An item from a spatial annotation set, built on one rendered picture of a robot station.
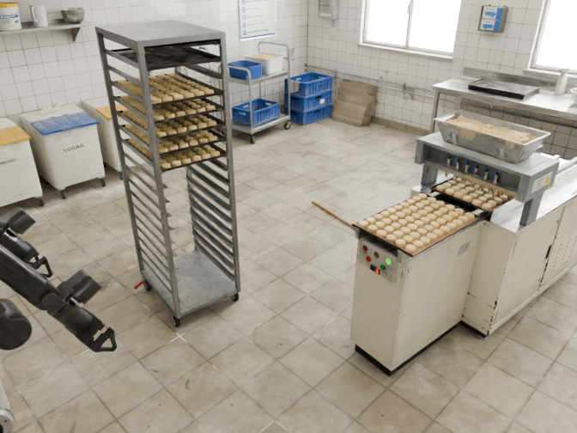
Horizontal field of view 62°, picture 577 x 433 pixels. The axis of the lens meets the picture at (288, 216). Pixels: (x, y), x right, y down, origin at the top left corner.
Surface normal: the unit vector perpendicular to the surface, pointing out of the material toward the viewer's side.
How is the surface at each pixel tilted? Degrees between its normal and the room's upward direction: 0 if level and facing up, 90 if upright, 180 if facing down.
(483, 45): 90
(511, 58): 90
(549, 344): 0
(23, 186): 95
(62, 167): 90
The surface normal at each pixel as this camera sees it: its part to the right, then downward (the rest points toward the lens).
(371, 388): 0.00, -0.88
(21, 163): 0.73, 0.36
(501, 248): -0.78, 0.30
